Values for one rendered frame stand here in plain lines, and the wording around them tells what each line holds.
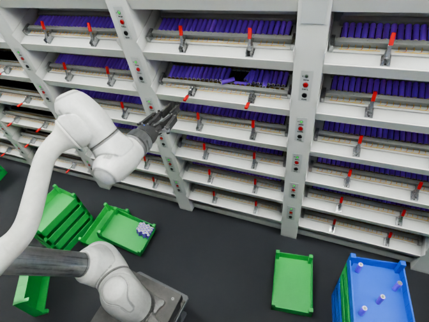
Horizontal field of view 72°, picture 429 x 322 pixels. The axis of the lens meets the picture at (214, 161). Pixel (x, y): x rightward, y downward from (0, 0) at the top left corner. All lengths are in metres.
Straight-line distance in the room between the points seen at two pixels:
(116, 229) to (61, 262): 0.79
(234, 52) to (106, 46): 0.57
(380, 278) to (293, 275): 0.52
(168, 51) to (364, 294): 1.23
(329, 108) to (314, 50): 0.25
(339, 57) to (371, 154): 0.44
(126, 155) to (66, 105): 0.21
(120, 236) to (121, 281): 0.75
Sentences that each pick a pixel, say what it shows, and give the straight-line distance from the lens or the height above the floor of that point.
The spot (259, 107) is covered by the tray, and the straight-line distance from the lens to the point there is 1.21.
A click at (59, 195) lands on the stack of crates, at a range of 2.21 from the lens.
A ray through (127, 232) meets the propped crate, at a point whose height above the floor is 0.05.
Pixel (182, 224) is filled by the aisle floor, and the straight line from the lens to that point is 2.01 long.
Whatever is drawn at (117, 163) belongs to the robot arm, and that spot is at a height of 1.09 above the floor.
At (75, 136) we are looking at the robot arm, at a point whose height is 1.18.
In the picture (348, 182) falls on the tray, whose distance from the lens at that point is 1.47.
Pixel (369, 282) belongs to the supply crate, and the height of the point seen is 0.40.
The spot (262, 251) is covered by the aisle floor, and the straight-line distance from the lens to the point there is 1.86.
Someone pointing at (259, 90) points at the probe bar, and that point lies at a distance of 1.23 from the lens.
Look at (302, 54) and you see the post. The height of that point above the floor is 1.18.
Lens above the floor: 1.67
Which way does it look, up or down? 46 degrees down
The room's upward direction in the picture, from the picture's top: 10 degrees counter-clockwise
